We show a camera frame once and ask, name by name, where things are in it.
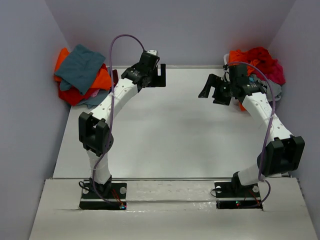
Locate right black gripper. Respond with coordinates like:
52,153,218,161
198,73,236,106

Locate orange t shirt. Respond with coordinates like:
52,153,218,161
228,49,252,64
54,47,108,90

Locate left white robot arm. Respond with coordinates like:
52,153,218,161
78,49,166,198

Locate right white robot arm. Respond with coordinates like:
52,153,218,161
198,63,305,196

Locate white laundry basket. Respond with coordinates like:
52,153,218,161
222,53,229,71

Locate dark maroon t shirt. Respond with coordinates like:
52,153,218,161
105,67,119,90

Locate red crumpled t shirt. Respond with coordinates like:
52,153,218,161
245,46,276,74

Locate orange folded t shirt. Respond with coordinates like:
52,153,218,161
54,47,108,90

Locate grey crumpled t shirt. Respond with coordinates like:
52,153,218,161
263,81,282,102

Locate magenta crumpled t shirt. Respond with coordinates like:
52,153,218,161
264,62,286,86

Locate pink folded t shirt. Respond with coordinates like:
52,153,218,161
90,89,100,98

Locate grey-blue bottom t shirt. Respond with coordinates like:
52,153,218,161
77,89,110,109

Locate teal folded t shirt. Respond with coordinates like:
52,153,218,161
54,44,106,96

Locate red folded t shirt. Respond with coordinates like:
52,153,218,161
58,87,98,106

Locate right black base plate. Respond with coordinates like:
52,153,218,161
210,181,263,210

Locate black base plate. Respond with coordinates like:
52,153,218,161
78,180,127,211
210,181,263,210

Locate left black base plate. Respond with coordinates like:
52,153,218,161
78,180,127,211

